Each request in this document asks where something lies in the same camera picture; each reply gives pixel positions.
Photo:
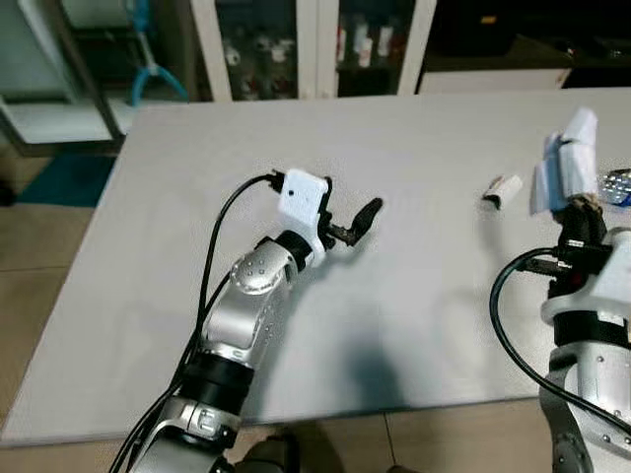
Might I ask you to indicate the crushed white paper roll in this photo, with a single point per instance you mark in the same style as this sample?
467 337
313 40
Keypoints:
567 158

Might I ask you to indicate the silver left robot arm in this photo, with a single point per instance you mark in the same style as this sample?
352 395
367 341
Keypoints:
242 315

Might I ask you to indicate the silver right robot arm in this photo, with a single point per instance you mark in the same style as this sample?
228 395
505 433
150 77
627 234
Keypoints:
596 379

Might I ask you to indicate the clear plastic water bottle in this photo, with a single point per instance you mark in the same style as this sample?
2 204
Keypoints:
616 187

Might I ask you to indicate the white folded tissue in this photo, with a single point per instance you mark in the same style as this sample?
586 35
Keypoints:
505 189

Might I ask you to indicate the white glass door cabinet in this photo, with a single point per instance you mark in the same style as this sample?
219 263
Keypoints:
317 49

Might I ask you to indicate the dark cabinet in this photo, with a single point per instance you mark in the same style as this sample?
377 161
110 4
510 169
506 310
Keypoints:
532 49

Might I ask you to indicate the blue stand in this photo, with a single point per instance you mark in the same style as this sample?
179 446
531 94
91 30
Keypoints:
150 59

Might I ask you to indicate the dark left robot foot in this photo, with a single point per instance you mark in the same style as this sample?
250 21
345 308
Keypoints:
268 455

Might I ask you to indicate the teal floor mat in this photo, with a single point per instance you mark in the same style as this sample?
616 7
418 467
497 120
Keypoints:
69 180

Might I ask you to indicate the grey metal shelf rack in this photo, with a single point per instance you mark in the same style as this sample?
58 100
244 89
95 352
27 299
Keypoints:
59 118

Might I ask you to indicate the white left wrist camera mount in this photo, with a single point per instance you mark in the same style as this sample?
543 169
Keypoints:
301 202

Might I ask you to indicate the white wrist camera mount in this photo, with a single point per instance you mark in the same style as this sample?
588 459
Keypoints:
611 281
301 202

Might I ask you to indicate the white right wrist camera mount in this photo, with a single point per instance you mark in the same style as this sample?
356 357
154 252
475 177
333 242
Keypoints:
611 281

